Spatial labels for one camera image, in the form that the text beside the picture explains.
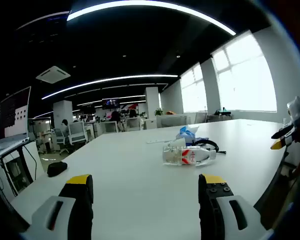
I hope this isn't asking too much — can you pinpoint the teal item on sill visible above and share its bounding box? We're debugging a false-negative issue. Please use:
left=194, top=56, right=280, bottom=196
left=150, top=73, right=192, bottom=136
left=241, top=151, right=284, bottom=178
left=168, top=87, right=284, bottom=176
left=214, top=106, right=233, bottom=116

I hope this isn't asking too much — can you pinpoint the white laptop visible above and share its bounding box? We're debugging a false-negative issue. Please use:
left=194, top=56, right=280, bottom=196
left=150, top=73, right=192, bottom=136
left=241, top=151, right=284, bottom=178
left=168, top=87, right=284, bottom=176
left=0, top=86, right=32, bottom=160

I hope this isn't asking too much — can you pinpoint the ceiling air conditioner vent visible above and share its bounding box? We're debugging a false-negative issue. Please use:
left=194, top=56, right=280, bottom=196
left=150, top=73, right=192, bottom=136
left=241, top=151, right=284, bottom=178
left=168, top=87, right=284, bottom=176
left=35, top=65, right=72, bottom=84

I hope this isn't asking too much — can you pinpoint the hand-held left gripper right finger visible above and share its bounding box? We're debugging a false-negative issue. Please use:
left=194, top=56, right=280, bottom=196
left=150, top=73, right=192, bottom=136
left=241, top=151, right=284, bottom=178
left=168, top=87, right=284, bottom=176
left=198, top=173, right=275, bottom=240

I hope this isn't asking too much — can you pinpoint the standing laptop desk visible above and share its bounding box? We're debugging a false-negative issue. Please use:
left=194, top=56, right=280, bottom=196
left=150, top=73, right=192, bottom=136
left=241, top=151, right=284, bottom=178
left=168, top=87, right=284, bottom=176
left=0, top=139, right=39, bottom=197

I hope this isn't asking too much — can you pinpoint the blue tissue pack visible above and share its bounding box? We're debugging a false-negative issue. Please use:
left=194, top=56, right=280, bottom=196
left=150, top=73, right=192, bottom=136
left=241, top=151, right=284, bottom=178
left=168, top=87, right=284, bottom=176
left=175, top=124, right=200, bottom=146

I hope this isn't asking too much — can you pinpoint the white box under desk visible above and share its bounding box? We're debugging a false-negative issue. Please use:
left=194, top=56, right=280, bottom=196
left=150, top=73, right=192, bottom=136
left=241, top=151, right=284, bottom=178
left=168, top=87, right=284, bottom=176
left=3, top=154, right=33, bottom=196

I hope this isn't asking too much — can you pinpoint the long ceiling light strip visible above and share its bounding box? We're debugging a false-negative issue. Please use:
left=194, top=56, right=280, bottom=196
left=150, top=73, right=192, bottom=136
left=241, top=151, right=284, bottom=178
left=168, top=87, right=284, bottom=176
left=41, top=74, right=179, bottom=100

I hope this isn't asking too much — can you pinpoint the large bright window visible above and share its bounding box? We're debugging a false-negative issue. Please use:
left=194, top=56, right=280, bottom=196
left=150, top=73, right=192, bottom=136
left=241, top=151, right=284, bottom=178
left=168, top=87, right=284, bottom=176
left=212, top=33, right=278, bottom=113

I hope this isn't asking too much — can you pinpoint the curved ceiling light strip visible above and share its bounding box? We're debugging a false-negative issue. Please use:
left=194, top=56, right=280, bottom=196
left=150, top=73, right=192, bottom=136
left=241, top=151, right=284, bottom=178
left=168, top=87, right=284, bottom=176
left=66, top=0, right=237, bottom=36

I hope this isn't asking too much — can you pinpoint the narrow bright window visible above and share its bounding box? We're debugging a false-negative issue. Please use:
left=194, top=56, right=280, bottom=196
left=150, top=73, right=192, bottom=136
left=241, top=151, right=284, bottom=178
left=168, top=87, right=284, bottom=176
left=180, top=62, right=208, bottom=113

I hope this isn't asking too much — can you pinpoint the white table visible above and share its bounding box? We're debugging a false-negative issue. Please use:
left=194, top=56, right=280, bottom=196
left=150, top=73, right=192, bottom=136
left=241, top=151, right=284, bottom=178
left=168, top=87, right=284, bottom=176
left=11, top=118, right=291, bottom=240

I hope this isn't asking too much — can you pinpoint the black cable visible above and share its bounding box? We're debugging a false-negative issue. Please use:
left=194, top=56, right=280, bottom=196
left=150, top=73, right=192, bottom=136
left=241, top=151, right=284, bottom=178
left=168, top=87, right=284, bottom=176
left=192, top=138, right=227, bottom=155

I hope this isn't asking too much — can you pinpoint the clear plastic water bottle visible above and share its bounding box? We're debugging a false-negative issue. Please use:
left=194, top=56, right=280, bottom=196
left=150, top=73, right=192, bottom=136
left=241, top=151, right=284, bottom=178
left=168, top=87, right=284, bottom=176
left=162, top=146, right=217, bottom=167

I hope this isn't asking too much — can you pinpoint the black pouch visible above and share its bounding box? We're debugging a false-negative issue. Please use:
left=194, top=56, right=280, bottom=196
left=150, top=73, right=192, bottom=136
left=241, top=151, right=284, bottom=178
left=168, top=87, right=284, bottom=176
left=46, top=161, right=69, bottom=178

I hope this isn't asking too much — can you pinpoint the hanging display screen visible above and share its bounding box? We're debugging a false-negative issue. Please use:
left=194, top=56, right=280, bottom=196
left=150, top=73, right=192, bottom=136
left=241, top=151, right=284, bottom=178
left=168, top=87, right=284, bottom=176
left=101, top=98, right=121, bottom=110

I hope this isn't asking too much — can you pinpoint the white office chair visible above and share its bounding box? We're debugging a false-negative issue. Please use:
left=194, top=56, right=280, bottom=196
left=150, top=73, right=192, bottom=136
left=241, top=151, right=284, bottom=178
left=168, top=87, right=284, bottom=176
left=100, top=120, right=120, bottom=133
left=68, top=121, right=87, bottom=149
left=126, top=117, right=142, bottom=132

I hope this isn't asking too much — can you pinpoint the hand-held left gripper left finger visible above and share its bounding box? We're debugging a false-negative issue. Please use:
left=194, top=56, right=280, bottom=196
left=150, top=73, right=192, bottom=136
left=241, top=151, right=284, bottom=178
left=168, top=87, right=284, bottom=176
left=19, top=174, right=94, bottom=240

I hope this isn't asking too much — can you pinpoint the white bench partition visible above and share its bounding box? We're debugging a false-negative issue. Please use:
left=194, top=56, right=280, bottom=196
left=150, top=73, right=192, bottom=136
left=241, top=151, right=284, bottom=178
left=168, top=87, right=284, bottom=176
left=156, top=113, right=192, bottom=129

